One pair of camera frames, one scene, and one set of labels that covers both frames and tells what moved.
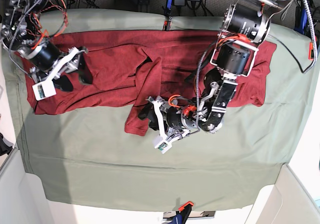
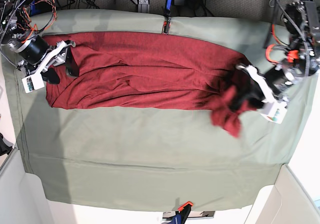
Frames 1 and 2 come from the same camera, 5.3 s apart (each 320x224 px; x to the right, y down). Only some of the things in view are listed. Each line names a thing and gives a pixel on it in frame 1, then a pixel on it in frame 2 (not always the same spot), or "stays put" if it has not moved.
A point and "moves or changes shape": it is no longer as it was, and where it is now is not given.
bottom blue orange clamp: (181, 215) stays put
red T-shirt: (128, 69) moves or changes shape
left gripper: (180, 120) to (280, 76)
